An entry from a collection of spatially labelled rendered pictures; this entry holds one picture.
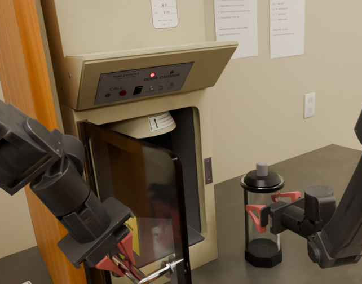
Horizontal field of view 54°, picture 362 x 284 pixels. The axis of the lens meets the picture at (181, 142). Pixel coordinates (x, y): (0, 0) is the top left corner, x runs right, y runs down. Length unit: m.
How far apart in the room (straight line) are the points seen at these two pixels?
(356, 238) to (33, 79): 0.59
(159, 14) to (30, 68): 0.30
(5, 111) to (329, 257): 0.59
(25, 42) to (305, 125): 1.45
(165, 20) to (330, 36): 1.22
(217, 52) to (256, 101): 0.85
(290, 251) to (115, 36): 0.72
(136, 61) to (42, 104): 0.17
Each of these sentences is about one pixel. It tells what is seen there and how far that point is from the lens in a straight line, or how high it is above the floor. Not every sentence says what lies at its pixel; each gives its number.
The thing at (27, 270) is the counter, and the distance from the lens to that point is 1.13.
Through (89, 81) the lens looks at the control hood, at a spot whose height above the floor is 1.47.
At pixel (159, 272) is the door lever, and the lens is 0.55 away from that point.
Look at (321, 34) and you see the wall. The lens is 1.83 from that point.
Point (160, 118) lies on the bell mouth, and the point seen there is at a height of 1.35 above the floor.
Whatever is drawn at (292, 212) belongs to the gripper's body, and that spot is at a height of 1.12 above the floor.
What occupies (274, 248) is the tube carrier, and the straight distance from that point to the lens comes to 0.97.
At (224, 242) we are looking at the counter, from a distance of 1.09.
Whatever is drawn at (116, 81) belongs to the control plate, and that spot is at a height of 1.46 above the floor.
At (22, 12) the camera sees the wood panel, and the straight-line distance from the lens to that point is 0.60.
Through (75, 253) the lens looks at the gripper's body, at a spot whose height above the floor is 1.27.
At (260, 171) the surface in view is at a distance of 0.90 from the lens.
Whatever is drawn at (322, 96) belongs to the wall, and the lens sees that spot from 1.88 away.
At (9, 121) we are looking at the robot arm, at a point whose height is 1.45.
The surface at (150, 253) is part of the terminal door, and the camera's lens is 0.59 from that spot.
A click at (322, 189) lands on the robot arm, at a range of 0.81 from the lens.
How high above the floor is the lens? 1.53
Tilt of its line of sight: 17 degrees down
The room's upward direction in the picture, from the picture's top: 5 degrees counter-clockwise
